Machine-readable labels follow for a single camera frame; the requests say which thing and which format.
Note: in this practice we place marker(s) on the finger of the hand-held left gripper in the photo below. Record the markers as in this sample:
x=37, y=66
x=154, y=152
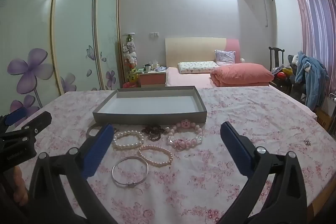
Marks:
x=39, y=120
x=15, y=115

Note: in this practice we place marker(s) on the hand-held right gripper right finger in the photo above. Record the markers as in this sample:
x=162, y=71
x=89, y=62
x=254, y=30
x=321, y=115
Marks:
x=236, y=150

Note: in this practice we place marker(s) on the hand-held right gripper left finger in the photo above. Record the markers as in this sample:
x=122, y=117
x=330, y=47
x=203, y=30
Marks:
x=97, y=150

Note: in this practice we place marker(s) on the silver bangle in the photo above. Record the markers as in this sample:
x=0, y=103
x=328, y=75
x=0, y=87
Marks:
x=130, y=185

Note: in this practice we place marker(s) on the grey cardboard tray box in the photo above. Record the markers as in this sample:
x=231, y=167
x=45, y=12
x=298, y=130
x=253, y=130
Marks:
x=149, y=103

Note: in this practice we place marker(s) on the grey pearl earring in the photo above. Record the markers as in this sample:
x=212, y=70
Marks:
x=307, y=142

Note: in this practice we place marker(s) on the person's left hand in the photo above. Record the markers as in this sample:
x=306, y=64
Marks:
x=19, y=184

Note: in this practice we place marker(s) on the red bin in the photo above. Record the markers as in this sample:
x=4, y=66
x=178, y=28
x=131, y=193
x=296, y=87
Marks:
x=129, y=85

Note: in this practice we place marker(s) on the pink folded duvet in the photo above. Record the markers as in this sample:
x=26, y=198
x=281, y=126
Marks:
x=241, y=74

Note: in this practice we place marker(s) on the pink nightstand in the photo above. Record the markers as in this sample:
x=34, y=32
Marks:
x=152, y=79

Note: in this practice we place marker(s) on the red and yellow clutter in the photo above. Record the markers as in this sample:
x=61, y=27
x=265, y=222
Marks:
x=282, y=73

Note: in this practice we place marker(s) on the pink bed with headboard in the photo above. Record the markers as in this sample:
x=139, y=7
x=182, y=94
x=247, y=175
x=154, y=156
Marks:
x=181, y=77

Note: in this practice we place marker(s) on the white printed pillow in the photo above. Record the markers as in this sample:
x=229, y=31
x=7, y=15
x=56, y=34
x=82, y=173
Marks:
x=197, y=67

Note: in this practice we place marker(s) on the purple pillow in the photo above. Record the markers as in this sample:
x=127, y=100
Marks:
x=224, y=57

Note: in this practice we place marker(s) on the mug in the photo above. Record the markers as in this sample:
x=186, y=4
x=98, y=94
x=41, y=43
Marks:
x=147, y=68

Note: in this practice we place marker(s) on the floral sliding door wardrobe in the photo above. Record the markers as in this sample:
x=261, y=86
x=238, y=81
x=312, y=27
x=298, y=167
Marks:
x=73, y=29

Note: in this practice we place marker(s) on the hanging plush toys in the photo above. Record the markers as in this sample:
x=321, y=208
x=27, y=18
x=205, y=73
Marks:
x=130, y=54

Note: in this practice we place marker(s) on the dark wooden chair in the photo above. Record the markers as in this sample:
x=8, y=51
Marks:
x=276, y=56

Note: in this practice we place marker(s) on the blue cloth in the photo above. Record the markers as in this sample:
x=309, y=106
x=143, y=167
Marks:
x=160, y=69

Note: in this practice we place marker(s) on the blue garment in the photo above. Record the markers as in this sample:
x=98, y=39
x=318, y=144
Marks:
x=312, y=77

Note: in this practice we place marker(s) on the pink curtain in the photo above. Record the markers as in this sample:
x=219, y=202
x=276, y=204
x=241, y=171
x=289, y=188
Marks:
x=317, y=29

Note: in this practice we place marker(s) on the wall switch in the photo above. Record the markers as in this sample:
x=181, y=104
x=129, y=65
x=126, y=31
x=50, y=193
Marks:
x=154, y=34

